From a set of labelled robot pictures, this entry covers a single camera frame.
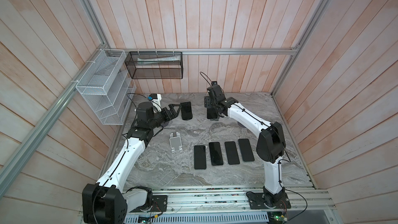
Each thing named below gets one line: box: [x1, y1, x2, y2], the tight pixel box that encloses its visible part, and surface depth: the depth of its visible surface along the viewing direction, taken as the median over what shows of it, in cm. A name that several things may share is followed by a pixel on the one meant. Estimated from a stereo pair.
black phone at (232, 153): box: [224, 141, 240, 165], surface depth 92 cm
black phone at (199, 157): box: [193, 145, 207, 170], surface depth 90 cm
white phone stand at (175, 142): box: [169, 131, 183, 153], surface depth 92 cm
